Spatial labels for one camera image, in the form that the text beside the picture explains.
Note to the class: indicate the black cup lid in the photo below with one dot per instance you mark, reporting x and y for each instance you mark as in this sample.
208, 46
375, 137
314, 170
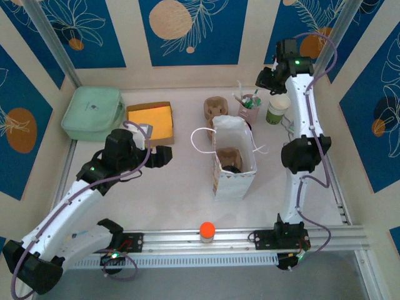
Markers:
231, 170

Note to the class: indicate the white paper bag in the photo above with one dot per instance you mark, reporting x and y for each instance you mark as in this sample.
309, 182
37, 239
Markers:
232, 187

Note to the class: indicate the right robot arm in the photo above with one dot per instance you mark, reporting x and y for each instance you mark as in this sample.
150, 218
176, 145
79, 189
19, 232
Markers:
304, 153

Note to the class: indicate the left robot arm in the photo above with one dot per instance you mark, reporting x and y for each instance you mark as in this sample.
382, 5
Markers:
59, 215

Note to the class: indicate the brown cardboard napkin box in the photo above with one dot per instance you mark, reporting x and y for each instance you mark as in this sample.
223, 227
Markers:
162, 142

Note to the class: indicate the green white sachet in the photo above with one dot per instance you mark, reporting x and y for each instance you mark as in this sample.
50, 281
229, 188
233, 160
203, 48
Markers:
258, 102
249, 102

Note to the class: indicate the tall white wrapped straw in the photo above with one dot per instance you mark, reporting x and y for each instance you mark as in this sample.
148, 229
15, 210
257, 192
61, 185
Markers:
240, 89

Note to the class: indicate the paper cup stack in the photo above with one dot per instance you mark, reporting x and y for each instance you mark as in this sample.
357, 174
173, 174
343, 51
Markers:
276, 107

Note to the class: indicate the wooden stirrer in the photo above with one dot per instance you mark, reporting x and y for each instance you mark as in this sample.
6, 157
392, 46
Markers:
236, 97

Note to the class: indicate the pink holder cup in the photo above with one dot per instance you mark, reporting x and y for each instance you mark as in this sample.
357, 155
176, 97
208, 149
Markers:
248, 114

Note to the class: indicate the yellow napkin stack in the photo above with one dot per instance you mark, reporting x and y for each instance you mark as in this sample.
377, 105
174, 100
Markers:
153, 118

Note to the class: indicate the mint green zip pouch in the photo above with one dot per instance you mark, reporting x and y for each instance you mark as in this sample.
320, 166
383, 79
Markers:
90, 112

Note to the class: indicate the orange capped jar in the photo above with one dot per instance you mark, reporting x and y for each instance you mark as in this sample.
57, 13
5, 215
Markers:
207, 229

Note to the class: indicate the black controller board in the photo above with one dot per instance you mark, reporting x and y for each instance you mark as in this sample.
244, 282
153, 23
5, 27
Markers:
289, 261
112, 257

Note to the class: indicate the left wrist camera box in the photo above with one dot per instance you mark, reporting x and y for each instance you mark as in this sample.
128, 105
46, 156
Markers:
142, 132

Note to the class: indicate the aluminium frame post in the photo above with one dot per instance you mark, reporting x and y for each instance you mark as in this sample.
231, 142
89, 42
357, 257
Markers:
53, 40
340, 25

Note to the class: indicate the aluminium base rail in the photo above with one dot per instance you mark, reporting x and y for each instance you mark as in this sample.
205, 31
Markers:
175, 237

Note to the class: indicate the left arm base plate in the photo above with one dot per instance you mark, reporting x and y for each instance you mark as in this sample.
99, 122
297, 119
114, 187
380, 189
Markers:
134, 242

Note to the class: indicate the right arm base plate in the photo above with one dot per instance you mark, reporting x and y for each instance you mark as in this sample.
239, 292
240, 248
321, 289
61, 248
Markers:
262, 239

